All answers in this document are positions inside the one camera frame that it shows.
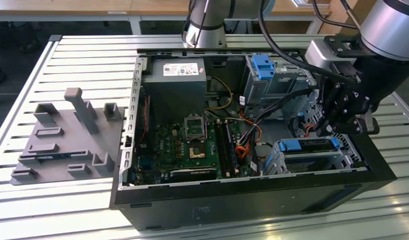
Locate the black RAM slot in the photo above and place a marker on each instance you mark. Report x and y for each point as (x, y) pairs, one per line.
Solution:
(228, 147)
(219, 147)

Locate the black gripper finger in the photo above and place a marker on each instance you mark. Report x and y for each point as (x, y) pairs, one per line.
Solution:
(354, 125)
(332, 105)

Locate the black open PC case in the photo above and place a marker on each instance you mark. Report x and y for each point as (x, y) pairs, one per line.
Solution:
(224, 205)

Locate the black office chair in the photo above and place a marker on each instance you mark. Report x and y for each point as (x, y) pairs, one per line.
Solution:
(18, 35)

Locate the CPU socket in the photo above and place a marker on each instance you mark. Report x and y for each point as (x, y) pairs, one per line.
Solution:
(197, 152)

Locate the hard disk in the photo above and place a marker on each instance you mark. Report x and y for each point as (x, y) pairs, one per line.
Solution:
(290, 146)

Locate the blue drive latch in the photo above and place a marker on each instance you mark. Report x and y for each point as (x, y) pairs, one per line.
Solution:
(264, 66)

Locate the RAM stick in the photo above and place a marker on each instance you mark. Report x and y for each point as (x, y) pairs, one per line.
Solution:
(234, 145)

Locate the grey parts rack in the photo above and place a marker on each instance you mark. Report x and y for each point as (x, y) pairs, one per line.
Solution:
(67, 150)

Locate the wooden cabinet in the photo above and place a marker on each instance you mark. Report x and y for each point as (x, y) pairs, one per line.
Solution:
(334, 31)

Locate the green motherboard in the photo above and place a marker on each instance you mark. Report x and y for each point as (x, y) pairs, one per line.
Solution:
(167, 150)

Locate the silver disk bay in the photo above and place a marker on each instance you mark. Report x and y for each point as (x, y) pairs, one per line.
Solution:
(310, 156)

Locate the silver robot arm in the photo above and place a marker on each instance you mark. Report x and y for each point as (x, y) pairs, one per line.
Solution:
(388, 32)

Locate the silver optical drive cage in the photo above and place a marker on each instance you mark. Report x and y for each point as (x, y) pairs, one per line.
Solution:
(281, 87)

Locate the grey round speaker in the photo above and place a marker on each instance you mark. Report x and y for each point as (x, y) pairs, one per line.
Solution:
(262, 150)

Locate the black graphics card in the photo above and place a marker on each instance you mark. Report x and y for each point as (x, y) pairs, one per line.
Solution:
(193, 173)

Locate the grey power supply unit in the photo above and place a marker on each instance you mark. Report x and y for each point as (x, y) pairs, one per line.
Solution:
(174, 90)

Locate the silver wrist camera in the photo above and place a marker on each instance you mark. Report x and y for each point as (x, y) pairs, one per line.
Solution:
(318, 55)

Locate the wooden desk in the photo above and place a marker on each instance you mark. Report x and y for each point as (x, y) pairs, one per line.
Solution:
(91, 6)

